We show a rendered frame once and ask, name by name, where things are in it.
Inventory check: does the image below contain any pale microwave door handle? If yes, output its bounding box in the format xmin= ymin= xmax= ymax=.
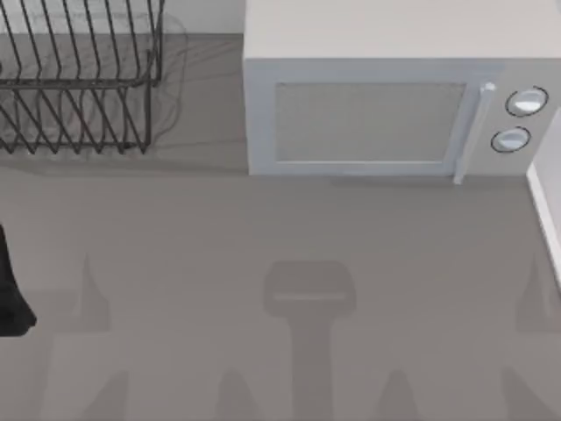
xmin=452 ymin=81 xmax=497 ymax=185

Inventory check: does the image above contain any pale microwave door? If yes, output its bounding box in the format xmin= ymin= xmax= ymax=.
xmin=245 ymin=59 xmax=501 ymax=177

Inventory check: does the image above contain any pale microwave oven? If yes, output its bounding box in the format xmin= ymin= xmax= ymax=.
xmin=242 ymin=0 xmax=561 ymax=185

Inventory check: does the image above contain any black wire dish rack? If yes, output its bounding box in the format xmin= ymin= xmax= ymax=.
xmin=0 ymin=0 xmax=167 ymax=155

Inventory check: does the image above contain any large round microwave knob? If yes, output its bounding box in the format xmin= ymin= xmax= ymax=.
xmin=505 ymin=86 xmax=550 ymax=118

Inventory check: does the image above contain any small round microwave knob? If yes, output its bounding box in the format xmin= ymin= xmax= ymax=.
xmin=490 ymin=126 xmax=532 ymax=153

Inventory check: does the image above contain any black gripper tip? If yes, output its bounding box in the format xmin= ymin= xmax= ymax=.
xmin=0 ymin=224 xmax=38 ymax=339

